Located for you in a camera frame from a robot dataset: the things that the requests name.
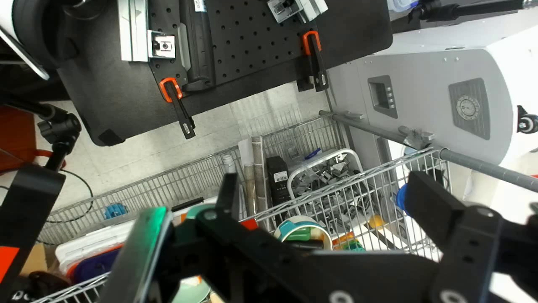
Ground clear bin with blue contents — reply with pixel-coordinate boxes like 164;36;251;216
53;221;139;285

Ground black flat box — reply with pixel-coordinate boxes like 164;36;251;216
265;156;292;208

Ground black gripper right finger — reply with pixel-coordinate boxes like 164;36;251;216
403;171;505;303

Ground small blue plastic part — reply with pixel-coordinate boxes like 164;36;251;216
102;203;130;221

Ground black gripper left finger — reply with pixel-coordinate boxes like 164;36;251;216
196;172;359;303

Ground white pot with teal band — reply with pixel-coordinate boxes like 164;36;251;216
275;216;334;252

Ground grey paper rolls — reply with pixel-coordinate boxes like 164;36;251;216
236;135;267;218

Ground black camera stand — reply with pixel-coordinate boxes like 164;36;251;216
0;103;83;289

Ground white grey controller cabinet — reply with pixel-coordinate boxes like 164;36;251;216
325;24;538;171

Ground wire basket of grey parts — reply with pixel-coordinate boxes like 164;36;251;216
287;149;366;199

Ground metal wire shelf rack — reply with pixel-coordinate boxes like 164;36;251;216
31;108;538;303

